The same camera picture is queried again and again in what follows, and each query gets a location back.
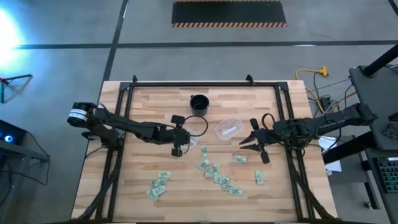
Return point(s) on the black tripod stand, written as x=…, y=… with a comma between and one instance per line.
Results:
x=2, y=91

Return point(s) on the grey desk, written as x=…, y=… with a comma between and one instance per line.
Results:
x=373, y=99

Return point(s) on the black desk beam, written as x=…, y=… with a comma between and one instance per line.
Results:
x=348, y=149

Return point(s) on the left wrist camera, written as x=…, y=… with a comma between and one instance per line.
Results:
x=178, y=119

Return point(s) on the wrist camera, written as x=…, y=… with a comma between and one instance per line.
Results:
x=178, y=119
x=254, y=124

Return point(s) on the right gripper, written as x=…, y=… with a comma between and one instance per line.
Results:
x=265, y=138

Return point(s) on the black power strip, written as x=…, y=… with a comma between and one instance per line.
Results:
x=325, y=103

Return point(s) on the black pole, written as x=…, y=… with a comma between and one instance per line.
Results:
x=382, y=60

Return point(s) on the black cup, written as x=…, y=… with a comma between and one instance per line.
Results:
x=199, y=105

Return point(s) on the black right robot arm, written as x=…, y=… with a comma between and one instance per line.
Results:
x=329, y=123

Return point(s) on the grey cart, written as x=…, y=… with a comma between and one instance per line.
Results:
x=21, y=152

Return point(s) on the small black desk device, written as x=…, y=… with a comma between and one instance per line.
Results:
x=390, y=130

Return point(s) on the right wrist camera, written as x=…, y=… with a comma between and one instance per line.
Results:
x=254, y=124

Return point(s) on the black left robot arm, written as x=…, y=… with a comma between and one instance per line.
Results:
x=130, y=126

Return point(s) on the white paper sheet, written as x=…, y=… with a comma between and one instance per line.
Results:
x=325, y=143

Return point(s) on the black hazard-striped floor mat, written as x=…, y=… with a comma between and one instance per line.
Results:
x=228, y=12

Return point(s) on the black metal rig frame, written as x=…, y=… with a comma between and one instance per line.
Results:
x=202, y=84

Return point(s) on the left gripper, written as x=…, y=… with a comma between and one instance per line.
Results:
x=180, y=138

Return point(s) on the white sweetener packet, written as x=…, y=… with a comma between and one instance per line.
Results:
x=229, y=130

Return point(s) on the black keyboard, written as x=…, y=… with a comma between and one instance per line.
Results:
x=388, y=174

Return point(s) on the caster wheel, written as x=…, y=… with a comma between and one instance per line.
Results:
x=368, y=205

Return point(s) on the black computer with blue light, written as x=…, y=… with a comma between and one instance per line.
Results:
x=9, y=133

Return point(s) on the green Stevia sweetener packet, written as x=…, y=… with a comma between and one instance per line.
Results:
x=164, y=175
x=203, y=164
x=215, y=169
x=226, y=186
x=235, y=191
x=209, y=172
x=224, y=180
x=158, y=190
x=240, y=159
x=162, y=181
x=151, y=196
x=217, y=179
x=204, y=151
x=259, y=177
x=154, y=183

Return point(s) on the clear plastic container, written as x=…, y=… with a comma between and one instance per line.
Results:
x=236, y=124
x=194, y=141

